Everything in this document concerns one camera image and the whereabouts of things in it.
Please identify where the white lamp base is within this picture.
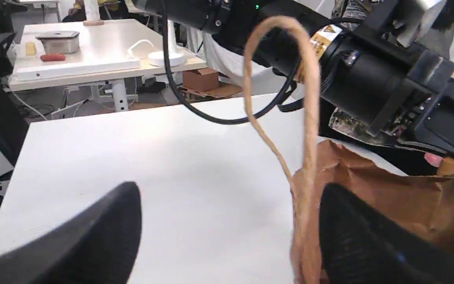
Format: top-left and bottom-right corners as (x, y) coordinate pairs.
(147, 20), (185, 67)

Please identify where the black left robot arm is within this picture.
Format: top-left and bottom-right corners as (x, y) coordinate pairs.
(0, 5), (454, 284)

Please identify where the black cable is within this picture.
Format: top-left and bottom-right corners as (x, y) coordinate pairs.
(162, 8), (306, 125)

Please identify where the brown paper bag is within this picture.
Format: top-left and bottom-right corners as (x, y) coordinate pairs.
(243, 16), (454, 284)

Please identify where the cardboard box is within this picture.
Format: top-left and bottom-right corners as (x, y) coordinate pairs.
(182, 68), (219, 92)

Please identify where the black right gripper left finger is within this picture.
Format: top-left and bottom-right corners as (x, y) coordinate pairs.
(0, 182), (142, 284)

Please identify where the metal food container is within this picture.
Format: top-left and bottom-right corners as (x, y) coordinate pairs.
(35, 31), (80, 54)

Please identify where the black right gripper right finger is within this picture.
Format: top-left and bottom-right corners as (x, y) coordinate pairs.
(319, 183), (454, 284)

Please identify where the white side table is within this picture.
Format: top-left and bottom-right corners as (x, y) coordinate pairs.
(8, 19), (208, 113)

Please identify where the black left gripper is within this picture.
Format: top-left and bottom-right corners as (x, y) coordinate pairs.
(365, 0), (454, 159)

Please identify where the red sausage toy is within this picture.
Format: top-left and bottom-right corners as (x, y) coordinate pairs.
(40, 54), (66, 62)

